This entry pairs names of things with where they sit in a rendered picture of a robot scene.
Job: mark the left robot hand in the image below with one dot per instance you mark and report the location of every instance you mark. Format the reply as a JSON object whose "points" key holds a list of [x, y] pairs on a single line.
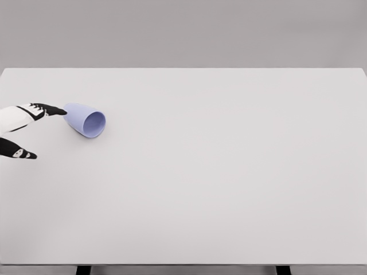
{"points": [[17, 117]]}

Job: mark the light purple cup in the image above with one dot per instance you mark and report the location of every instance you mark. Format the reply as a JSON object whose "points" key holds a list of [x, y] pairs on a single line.
{"points": [[77, 118]]}

